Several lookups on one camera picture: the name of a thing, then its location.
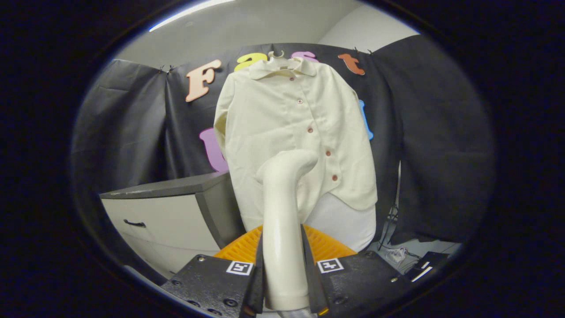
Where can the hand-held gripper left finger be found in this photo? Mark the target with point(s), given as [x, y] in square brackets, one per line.
[207, 282]

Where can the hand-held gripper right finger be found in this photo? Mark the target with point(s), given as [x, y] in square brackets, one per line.
[362, 282]

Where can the white garment steamer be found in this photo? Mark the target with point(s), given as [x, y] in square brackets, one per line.
[284, 247]

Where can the cream button-up shirt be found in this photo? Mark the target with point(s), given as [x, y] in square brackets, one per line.
[273, 128]

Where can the white ironing board pad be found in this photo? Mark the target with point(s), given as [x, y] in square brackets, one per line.
[344, 221]

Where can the black box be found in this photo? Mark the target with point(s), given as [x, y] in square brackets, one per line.
[426, 265]

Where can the grey cabinet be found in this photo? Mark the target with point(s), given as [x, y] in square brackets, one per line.
[163, 221]

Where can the black backdrop cloth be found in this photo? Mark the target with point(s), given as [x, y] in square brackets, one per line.
[441, 154]

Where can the ceiling light panel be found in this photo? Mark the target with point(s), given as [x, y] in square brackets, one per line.
[190, 13]

